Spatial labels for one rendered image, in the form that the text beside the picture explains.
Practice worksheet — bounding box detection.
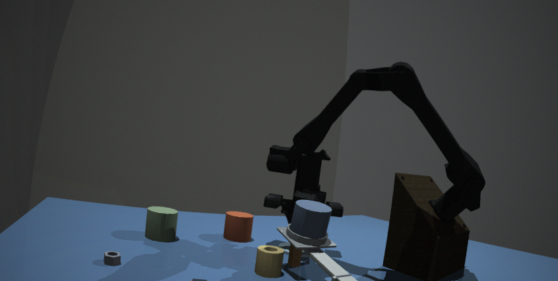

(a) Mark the grey hex nut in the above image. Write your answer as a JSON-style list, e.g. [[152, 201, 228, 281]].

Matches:
[[104, 251, 121, 266]]

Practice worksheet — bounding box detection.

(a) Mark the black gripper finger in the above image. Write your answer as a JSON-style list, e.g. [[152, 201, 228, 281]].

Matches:
[[281, 209, 294, 225]]

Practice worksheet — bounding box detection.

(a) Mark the reddish-brown cylinder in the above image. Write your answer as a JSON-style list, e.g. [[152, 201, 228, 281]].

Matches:
[[223, 211, 253, 243]]

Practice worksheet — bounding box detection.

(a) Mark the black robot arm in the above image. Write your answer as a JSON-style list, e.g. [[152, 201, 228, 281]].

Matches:
[[266, 62, 485, 224]]

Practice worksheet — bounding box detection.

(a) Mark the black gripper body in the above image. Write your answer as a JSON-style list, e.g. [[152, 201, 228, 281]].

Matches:
[[264, 175, 344, 217]]

